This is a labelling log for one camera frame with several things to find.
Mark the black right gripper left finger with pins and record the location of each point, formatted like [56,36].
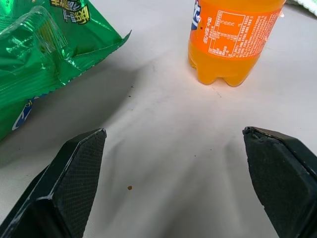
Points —
[71,188]

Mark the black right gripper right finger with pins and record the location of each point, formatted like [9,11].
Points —
[284,183]

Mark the green snack bag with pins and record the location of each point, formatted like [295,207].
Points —
[44,57]

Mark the orange soda bottle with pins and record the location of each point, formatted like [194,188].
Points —
[227,47]

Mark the white cloth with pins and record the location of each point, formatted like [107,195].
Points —
[303,5]

